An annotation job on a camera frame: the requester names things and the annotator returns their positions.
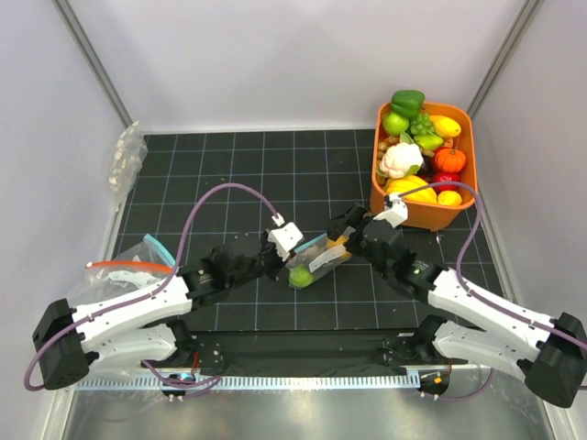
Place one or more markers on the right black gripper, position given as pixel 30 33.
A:
pixel 353 216

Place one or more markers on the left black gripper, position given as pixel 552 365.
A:
pixel 279 262

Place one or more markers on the orange mango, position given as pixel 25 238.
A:
pixel 341 240

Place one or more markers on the green lime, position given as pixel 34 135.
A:
pixel 300 277

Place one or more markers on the clear zip bag blue zipper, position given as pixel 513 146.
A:
pixel 321 255

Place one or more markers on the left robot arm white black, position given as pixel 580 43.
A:
pixel 67 337

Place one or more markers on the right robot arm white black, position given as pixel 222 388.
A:
pixel 548 354

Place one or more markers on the spare zip bag blue zipper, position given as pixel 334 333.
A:
pixel 155 253

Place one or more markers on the pile of clear zip bags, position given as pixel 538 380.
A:
pixel 116 358

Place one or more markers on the bag of white pieces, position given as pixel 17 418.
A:
pixel 129 154

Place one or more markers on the yellow star fruit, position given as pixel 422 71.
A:
pixel 409 183

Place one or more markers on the orange plastic basket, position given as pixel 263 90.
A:
pixel 431 216

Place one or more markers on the white cauliflower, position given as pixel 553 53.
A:
pixel 400 160

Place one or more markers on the brown nut cluster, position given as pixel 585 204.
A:
pixel 385 144

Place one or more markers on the yellow lemon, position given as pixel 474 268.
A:
pixel 449 198

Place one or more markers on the red apple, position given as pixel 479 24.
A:
pixel 446 181

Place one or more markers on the green apple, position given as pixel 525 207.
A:
pixel 394 125

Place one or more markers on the small orange pumpkin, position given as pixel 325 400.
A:
pixel 449 160

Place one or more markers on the green grape bunch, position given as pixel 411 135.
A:
pixel 422 125

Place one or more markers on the green bell pepper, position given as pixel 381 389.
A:
pixel 407 103

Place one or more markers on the yellow mango fruit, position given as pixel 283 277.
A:
pixel 444 126

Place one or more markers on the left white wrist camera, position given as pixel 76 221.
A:
pixel 285 236

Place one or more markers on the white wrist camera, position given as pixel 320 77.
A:
pixel 285 236
pixel 395 211

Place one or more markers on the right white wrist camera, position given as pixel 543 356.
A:
pixel 395 211

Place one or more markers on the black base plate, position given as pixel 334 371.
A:
pixel 300 351

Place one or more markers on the slotted cable duct rail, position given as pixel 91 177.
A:
pixel 148 382

